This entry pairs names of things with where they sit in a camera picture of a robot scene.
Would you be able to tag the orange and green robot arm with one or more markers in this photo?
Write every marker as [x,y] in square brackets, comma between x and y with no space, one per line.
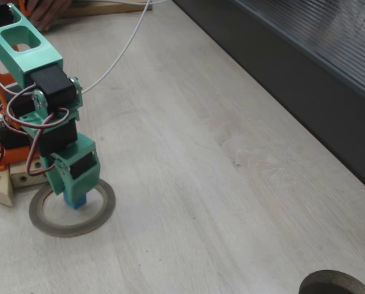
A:
[38,64]

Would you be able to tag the small blue cube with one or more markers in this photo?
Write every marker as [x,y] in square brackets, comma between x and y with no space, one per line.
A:
[75,203]

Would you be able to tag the brown wooden board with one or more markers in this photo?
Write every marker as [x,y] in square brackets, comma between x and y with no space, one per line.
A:
[109,9]

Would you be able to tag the frosted grey desk partition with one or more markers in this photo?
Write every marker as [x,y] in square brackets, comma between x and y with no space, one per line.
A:
[323,92]

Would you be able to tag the green gripper black servo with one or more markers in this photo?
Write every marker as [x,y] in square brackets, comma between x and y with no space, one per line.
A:
[82,169]

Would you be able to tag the bare human hand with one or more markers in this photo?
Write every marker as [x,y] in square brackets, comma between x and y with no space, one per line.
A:
[49,12]

